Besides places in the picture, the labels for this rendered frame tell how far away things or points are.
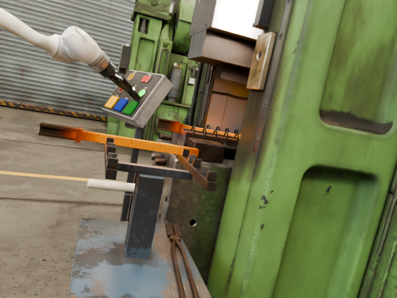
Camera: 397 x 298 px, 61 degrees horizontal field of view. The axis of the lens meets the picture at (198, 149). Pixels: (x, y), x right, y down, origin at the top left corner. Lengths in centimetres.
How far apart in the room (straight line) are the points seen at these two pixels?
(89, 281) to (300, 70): 72
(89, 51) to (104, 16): 778
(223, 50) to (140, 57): 498
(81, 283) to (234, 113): 106
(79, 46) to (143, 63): 470
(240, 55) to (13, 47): 820
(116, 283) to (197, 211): 49
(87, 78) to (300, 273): 839
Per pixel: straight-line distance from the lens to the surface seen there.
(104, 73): 162
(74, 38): 154
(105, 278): 81
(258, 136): 103
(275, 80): 102
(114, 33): 931
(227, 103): 157
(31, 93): 922
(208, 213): 121
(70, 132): 95
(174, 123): 131
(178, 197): 115
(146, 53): 623
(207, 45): 127
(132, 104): 173
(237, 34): 126
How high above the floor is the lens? 113
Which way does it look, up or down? 9 degrees down
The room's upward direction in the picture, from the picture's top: 12 degrees clockwise
